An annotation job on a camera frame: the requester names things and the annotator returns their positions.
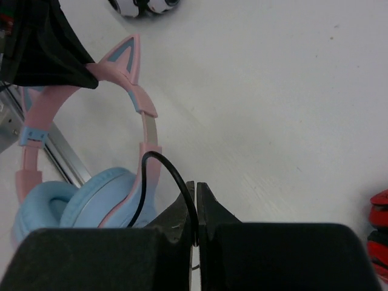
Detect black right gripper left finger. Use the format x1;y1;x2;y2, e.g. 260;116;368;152
1;196;192;290

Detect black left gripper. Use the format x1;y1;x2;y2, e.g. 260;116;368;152
1;1;98;89

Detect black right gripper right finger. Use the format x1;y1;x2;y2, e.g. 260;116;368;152
196;182;381;290

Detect thin black headphone cable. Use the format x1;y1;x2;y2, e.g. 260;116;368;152
127;151;201;270

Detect pink blue cat-ear headphones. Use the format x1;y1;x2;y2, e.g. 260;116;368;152
13;34;161;243

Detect white black headphones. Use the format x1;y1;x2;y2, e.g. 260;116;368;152
108;0;180;18

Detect red black headphones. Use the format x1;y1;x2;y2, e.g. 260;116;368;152
367;190;387;284

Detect metal rail front table edge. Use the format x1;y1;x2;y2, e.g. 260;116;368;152
1;82;91;187

